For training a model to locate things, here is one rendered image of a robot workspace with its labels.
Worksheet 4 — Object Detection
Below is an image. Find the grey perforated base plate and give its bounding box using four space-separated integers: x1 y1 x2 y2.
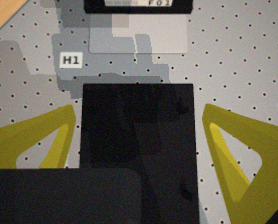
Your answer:
0 0 278 224

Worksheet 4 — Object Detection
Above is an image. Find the grey well plate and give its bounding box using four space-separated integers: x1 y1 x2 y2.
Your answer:
84 0 193 14

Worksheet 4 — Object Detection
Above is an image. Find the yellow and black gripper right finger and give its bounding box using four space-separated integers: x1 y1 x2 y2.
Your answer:
202 103 278 224

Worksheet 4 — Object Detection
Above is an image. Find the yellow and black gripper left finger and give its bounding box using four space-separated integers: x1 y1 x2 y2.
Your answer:
0 104 76 169

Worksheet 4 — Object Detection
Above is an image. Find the grey slotted shelf rack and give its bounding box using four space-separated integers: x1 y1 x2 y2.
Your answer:
89 14 188 55

